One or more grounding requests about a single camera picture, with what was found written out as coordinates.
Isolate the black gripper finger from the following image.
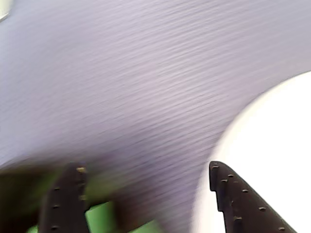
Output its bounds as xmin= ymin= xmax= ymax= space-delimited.
xmin=38 ymin=162 xmax=91 ymax=233
xmin=208 ymin=160 xmax=298 ymax=233

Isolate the white round plate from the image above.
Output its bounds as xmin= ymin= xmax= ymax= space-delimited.
xmin=191 ymin=70 xmax=311 ymax=233

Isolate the black metal bucket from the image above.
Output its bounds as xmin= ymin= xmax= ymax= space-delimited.
xmin=0 ymin=157 xmax=161 ymax=233

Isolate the blue waffle-weave cloth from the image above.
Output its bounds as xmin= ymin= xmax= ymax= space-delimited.
xmin=0 ymin=0 xmax=311 ymax=233

